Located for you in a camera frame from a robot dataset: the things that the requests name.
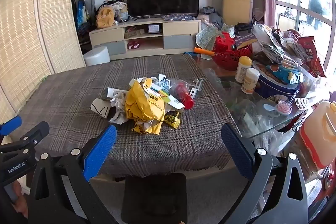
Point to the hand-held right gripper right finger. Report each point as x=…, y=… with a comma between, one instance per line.
x=236, y=153

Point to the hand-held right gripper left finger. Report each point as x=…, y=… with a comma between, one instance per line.
x=101, y=153

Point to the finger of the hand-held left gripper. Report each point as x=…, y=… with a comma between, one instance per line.
x=10, y=125
x=35, y=134

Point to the black trash bin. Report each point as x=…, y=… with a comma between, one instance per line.
x=155, y=197

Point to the red plastic bottle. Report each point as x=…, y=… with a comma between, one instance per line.
x=183, y=94

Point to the white printed medicine box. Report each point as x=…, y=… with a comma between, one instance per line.
x=173, y=103

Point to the person's left hand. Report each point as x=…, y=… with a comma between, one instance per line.
x=21, y=197

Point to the clear plastic bags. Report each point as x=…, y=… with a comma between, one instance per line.
x=262, y=134

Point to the white paper cup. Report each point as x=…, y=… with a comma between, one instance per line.
x=99, y=107

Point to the white fluffy rug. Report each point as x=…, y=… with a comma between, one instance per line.
x=210, y=195

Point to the yellow crumpled packet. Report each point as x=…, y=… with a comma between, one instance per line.
x=143, y=106

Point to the grey plaid tablecloth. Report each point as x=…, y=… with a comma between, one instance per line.
x=78, y=87

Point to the pink hairbrush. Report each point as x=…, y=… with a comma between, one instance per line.
x=284, y=106

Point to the short white pill bottle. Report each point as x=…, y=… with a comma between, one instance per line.
x=249, y=82

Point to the small yellow black wrapper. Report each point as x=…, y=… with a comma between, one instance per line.
x=172, y=120

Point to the blue round cookie tin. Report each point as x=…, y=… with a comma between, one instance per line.
x=273, y=90

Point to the blister pill pack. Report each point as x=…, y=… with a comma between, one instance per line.
x=302, y=103

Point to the tall white pill bottle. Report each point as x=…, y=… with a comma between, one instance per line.
x=242, y=70

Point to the orange white plastic container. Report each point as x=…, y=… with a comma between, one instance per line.
x=320, y=140

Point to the blue snack bag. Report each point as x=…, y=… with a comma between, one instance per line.
x=282, y=73

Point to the white round stool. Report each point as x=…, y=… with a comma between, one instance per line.
x=97, y=57

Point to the bamboo folding screen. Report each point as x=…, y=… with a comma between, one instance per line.
x=26, y=29

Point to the red plastic basket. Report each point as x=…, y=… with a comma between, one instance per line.
x=225, y=56

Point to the orange tube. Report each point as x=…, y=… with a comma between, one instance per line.
x=203, y=51

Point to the dark flat box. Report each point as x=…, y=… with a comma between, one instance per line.
x=245, y=41

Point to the pile of plastic packets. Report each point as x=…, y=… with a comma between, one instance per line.
x=275, y=48

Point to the green patterned plastic bag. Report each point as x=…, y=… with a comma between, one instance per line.
x=206, y=36

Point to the red snack bag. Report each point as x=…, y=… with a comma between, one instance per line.
x=312, y=52

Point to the blue hanging clothes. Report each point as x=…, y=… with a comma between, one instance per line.
x=80, y=12

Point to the yellow plush backpack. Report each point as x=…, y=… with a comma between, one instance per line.
x=105, y=18

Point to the pile of grey clothes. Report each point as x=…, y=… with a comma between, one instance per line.
x=214, y=18

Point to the beige grey television cabinet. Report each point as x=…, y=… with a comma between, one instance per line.
x=178, y=27

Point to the pile of toys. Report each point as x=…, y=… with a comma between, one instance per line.
x=120, y=10

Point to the dark blue patterned box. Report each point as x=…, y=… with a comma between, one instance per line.
x=179, y=17

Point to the small metal bracket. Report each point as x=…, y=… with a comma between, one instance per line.
x=195, y=88

